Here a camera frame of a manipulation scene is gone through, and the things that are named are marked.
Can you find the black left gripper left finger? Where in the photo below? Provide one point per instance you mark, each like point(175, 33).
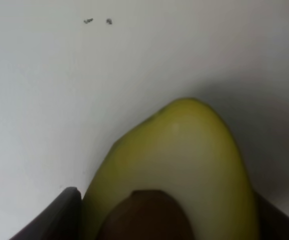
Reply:
point(59, 221)

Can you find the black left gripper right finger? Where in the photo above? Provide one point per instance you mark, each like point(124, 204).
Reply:
point(274, 224)

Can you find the halved avocado with pit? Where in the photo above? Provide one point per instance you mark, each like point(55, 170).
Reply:
point(186, 151)

